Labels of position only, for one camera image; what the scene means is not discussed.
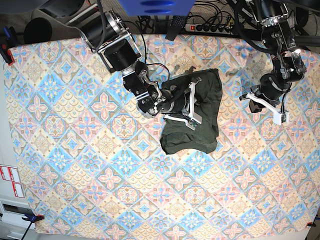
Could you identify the black round stool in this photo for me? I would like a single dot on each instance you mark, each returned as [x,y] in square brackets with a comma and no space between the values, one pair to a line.
[37,30]

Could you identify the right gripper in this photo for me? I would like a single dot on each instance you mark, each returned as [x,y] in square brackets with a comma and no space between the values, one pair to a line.
[175,100]

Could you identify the blue clamp upper left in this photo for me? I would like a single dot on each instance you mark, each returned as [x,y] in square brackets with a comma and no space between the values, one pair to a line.
[5,52]

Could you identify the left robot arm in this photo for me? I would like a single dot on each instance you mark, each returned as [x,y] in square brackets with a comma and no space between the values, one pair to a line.
[277,37]

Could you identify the dark green long-sleeve shirt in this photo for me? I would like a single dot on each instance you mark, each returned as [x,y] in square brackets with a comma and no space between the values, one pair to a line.
[176,136]

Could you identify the patterned colourful table cloth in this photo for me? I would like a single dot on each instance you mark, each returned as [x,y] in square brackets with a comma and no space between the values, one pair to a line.
[93,166]

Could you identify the blue clamp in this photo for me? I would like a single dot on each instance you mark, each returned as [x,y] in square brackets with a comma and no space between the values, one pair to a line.
[31,218]
[5,52]

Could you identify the blue plastic box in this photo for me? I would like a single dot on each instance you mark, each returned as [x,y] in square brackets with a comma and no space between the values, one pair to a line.
[157,7]

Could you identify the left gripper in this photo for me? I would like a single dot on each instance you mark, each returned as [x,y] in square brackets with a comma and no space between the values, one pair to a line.
[270,89]

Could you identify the black power strip red switch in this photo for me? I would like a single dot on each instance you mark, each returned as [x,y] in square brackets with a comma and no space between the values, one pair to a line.
[207,28]

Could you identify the black remote control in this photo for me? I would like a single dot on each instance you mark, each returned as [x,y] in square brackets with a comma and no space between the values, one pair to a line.
[176,25]

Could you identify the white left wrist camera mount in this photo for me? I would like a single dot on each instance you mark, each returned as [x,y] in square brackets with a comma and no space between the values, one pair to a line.
[279,116]

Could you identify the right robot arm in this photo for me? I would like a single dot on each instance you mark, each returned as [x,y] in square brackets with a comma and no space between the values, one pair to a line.
[107,35]

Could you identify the red white labels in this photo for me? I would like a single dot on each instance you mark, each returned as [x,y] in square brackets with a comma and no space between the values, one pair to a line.
[10,176]

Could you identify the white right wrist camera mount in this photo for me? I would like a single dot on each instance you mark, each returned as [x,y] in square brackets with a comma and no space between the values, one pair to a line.
[192,120]

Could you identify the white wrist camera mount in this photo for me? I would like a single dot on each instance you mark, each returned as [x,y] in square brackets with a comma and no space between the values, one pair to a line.
[192,120]
[279,116]

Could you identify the orange clamp lower right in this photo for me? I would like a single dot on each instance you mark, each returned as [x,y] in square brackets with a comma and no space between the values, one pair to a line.
[311,224]

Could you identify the blue clamp lower left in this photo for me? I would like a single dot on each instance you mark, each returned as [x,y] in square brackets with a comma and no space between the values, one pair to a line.
[31,218]

